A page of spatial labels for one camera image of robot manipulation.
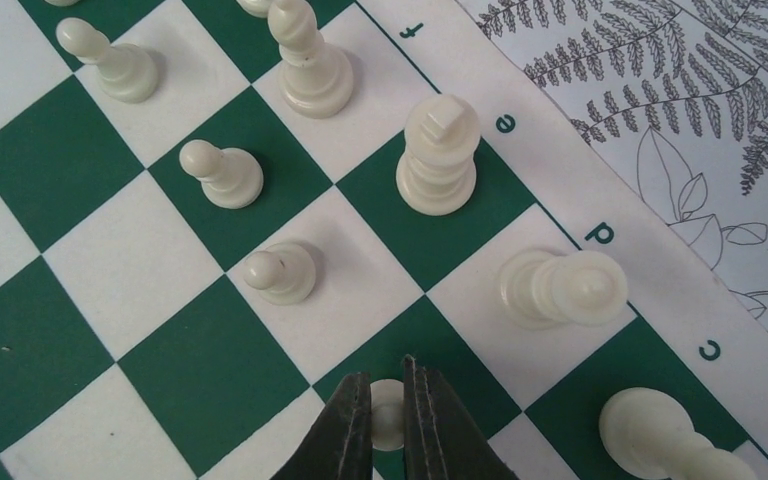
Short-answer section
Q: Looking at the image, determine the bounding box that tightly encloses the white queen chess piece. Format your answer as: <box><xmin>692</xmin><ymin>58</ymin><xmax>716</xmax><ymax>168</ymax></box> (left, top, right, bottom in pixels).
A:
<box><xmin>497</xmin><ymin>249</ymin><xmax>629</xmax><ymax>330</ymax></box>

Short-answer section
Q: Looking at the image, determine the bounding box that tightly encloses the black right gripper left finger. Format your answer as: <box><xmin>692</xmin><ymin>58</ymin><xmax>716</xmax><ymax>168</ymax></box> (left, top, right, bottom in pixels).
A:
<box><xmin>272</xmin><ymin>372</ymin><xmax>373</xmax><ymax>480</ymax></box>

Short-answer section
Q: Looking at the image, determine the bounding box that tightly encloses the white king chess piece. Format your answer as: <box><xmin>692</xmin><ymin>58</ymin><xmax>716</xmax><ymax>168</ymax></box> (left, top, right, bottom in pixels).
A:
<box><xmin>396</xmin><ymin>94</ymin><xmax>481</xmax><ymax>216</ymax></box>

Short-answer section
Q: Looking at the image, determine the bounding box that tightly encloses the floral patterned table mat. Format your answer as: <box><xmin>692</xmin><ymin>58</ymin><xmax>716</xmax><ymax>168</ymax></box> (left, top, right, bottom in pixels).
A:
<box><xmin>464</xmin><ymin>0</ymin><xmax>768</xmax><ymax>332</ymax></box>

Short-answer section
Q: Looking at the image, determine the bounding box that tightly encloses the green white chess board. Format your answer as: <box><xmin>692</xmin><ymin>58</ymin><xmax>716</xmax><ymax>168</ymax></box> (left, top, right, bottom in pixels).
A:
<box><xmin>0</xmin><ymin>1</ymin><xmax>768</xmax><ymax>479</ymax></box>

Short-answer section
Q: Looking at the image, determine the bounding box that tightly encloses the white pawn chess piece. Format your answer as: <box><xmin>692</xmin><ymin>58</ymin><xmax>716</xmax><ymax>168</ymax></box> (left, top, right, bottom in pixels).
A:
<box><xmin>243</xmin><ymin>242</ymin><xmax>317</xmax><ymax>306</ymax></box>
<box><xmin>370</xmin><ymin>379</ymin><xmax>404</xmax><ymax>452</ymax></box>
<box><xmin>179</xmin><ymin>139</ymin><xmax>264</xmax><ymax>209</ymax></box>
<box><xmin>56</xmin><ymin>17</ymin><xmax>159</xmax><ymax>104</ymax></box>

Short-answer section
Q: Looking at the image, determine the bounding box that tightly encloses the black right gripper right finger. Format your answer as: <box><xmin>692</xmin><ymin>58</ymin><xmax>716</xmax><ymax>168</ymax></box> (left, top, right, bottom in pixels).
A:
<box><xmin>403</xmin><ymin>355</ymin><xmax>517</xmax><ymax>479</ymax></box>

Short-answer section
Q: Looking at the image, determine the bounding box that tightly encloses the white bishop chess piece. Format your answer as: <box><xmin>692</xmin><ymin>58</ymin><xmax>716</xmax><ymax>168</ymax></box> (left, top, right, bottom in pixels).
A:
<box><xmin>267</xmin><ymin>0</ymin><xmax>354</xmax><ymax>119</ymax></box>
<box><xmin>599</xmin><ymin>387</ymin><xmax>757</xmax><ymax>479</ymax></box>

